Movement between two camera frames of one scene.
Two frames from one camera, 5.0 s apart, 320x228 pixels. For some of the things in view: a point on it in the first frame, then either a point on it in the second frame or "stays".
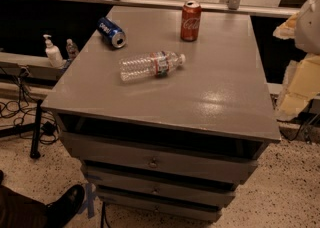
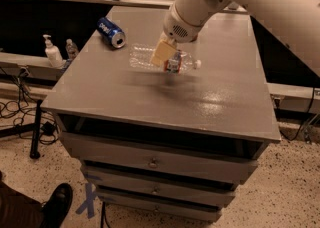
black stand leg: x=34 y=150 stays
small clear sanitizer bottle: x=71 y=49 stays
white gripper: x=309 y=27 -> x=177 y=29
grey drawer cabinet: x=167 y=148 stays
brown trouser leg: x=20 y=211 stays
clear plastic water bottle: x=149 y=65 -> x=179 y=62
